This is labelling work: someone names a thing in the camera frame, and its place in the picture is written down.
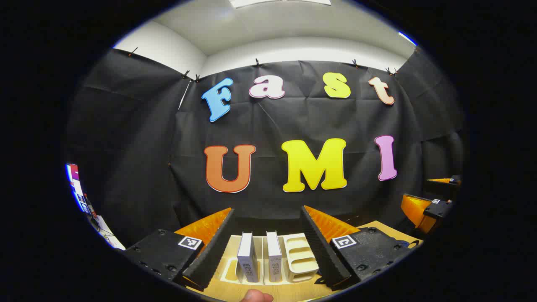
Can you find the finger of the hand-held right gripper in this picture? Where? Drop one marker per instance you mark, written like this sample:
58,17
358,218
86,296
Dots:
438,209
451,185

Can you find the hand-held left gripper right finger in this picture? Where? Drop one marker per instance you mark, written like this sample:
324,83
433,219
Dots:
325,251

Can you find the row of black cloth clips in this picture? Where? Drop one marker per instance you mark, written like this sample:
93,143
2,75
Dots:
256,63

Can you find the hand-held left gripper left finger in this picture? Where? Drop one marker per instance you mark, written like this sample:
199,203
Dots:
209,256

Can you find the white plastic bookshelf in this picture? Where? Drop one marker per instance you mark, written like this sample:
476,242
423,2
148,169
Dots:
300,256

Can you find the computer monitor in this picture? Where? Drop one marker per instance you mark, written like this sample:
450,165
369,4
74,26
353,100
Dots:
74,180

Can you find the ceiling light panel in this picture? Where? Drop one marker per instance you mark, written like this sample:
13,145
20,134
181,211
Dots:
281,2

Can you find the white side desk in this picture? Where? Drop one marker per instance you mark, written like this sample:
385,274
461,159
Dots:
110,237

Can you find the black backdrop cloth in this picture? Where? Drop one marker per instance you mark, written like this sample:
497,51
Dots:
272,121

